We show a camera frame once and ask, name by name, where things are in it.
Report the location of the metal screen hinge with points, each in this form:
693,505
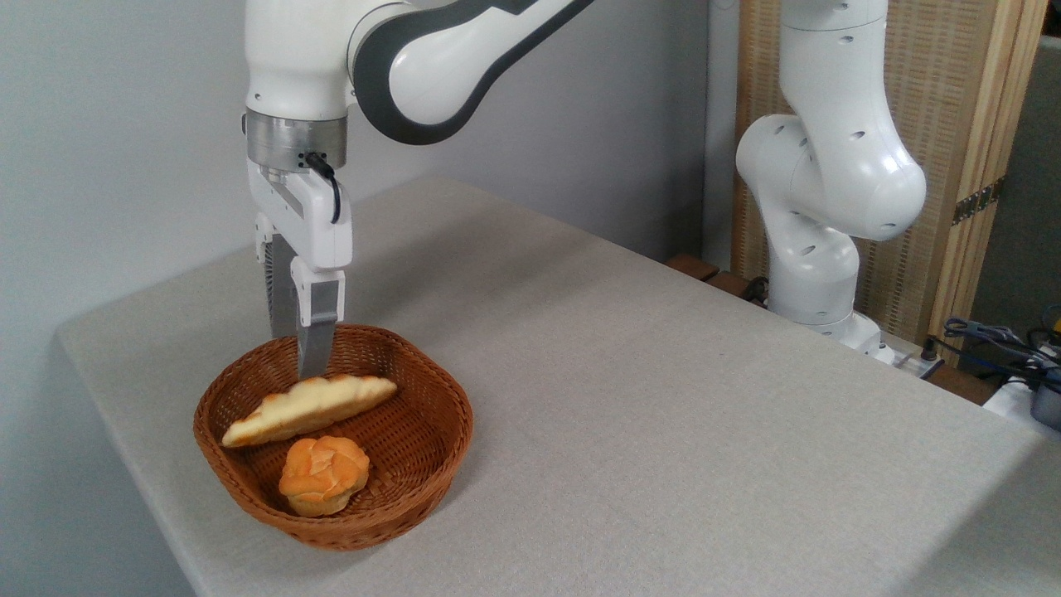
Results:
978,201

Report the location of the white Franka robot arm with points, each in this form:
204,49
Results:
290,50

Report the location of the brown wicker basket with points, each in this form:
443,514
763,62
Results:
414,431

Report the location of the wooden bamboo folding screen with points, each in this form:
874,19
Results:
961,83

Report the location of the round golden bread roll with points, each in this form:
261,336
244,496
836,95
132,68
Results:
323,477

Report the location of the brown wooden furniture piece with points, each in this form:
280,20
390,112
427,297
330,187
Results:
704,272

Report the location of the long golden bread loaf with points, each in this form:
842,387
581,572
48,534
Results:
315,406

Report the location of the grey box device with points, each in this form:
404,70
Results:
1048,408

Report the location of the grey tablecloth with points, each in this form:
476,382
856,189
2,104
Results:
663,456

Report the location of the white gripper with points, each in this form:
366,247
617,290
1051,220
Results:
319,224

